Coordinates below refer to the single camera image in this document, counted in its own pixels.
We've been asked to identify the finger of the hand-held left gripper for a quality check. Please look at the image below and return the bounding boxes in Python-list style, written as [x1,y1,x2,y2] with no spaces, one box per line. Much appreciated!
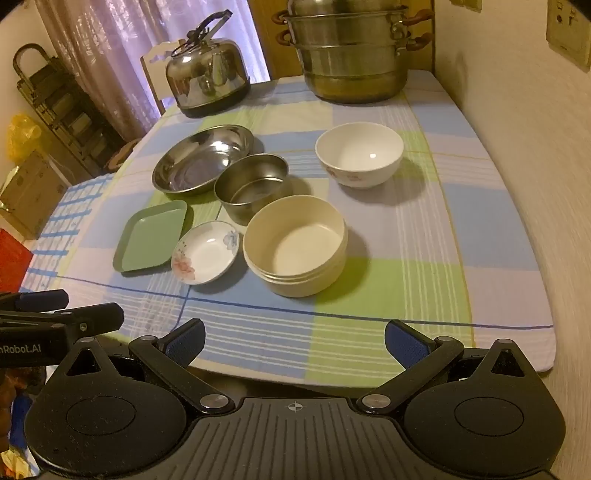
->
[0,290,69,315]
[0,303,124,337]

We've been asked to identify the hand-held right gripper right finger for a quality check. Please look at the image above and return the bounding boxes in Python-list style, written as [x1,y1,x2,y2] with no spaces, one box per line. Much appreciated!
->
[358,319,539,414]

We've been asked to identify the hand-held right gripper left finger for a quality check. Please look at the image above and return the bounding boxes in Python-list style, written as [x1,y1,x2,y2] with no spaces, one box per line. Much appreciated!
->
[54,318,234,414]

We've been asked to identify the small floral saucer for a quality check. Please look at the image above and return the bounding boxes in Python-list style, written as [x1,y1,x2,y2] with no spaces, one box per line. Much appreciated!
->
[171,220,242,284]

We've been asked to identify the green square plate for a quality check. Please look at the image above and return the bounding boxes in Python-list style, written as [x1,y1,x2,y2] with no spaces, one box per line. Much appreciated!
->
[112,200,188,274]

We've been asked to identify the cream plastic bowls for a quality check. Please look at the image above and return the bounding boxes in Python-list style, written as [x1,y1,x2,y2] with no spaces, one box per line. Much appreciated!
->
[242,194,348,297]

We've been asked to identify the stainless steel bowl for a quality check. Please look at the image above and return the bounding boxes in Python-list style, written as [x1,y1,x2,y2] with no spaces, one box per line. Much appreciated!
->
[213,153,291,227]

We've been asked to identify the stainless steel plate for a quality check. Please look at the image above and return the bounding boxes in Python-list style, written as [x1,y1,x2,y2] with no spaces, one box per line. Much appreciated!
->
[151,124,254,195]

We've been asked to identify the white floral ceramic bowl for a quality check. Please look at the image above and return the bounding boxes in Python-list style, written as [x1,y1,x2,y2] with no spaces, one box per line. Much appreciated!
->
[315,122,405,189]

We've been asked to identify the person's left hand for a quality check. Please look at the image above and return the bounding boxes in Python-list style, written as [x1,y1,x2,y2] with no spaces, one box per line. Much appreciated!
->
[0,369,33,450]

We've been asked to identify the red plastic crate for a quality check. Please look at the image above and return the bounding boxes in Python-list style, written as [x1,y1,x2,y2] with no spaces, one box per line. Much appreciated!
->
[0,228,33,294]

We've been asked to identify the blue white gingham cloth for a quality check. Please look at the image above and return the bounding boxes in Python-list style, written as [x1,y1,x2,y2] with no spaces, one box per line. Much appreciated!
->
[21,173,114,291]

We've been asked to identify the cardboard box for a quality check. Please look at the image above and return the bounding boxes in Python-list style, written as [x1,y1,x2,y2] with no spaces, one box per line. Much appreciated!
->
[0,150,70,238]

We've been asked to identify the checked pastel tablecloth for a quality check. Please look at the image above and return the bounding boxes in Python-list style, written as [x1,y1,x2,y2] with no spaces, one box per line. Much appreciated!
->
[21,69,555,386]

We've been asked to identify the brown wooden stool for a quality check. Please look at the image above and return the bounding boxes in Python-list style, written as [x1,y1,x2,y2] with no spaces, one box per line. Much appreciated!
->
[107,137,144,171]

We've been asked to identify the yellow plastic bag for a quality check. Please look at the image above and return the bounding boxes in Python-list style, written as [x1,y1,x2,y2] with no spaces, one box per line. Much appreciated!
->
[6,114,44,164]

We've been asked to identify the dark folding metal rack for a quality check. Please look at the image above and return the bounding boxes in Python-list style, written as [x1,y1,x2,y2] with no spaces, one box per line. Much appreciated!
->
[13,44,134,178]

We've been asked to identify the patterned sheer curtain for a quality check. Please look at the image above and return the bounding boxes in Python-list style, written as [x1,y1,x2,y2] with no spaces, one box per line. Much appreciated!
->
[34,0,271,153]

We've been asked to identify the white wooden chair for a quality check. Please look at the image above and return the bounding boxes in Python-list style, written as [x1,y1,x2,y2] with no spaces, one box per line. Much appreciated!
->
[140,39,185,116]

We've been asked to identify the stainless steel kettle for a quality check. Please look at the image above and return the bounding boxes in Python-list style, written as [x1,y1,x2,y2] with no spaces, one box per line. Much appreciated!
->
[165,9,251,118]

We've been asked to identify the stainless steel steamer pot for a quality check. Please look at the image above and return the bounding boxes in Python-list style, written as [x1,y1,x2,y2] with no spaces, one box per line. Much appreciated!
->
[271,0,435,103]

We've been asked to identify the large beige wall socket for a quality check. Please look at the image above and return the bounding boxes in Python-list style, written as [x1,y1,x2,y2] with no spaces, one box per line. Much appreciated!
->
[546,0,591,72]

